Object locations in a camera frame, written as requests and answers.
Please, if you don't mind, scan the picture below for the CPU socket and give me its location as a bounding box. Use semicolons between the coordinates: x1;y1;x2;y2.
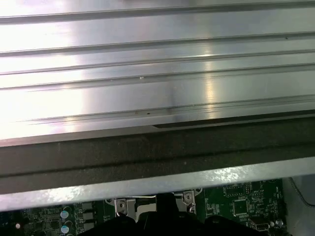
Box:
104;191;205;224

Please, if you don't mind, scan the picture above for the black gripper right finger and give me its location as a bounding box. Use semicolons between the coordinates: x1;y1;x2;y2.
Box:
167;193;252;236

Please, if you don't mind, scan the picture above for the green motherboard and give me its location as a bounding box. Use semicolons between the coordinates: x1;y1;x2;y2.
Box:
0;178;287;236

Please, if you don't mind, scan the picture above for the black internal USB port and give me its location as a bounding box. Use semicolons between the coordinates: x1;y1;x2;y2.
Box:
254;221;270;233

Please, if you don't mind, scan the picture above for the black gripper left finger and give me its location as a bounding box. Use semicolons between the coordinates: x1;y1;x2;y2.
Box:
85;193;168;236

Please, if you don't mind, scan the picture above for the metal socket cover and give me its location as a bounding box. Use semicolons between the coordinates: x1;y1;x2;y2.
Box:
127;198;158;217

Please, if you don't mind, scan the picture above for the black open PC case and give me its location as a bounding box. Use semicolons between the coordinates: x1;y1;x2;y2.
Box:
0;109;315;236

